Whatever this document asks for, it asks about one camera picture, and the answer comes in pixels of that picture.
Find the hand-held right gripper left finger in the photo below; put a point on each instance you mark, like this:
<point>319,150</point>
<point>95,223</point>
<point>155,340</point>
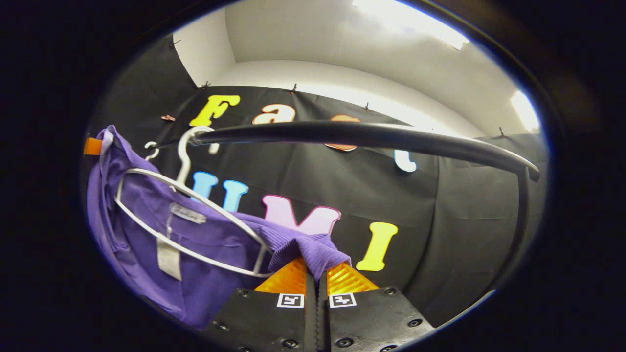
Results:
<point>264,318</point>

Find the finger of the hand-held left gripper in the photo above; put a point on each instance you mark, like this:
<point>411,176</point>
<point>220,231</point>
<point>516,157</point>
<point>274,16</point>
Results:
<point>93,146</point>

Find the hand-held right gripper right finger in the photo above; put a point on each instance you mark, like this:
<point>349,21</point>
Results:
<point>371,318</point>

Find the purple shirt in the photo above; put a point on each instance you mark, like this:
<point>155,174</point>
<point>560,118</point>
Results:
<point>220,293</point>

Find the white plastic clothes hanger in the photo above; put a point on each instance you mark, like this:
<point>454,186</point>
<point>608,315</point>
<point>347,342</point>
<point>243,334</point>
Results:
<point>182,166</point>
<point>156,152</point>

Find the small ceiling light panel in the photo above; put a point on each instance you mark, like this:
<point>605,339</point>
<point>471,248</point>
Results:
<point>525,110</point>

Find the large ceiling light panel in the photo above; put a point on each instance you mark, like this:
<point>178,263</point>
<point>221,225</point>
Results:
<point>415,19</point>

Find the black clothes rack rail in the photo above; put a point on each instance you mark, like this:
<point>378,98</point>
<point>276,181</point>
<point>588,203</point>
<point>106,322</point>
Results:
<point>367,134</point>

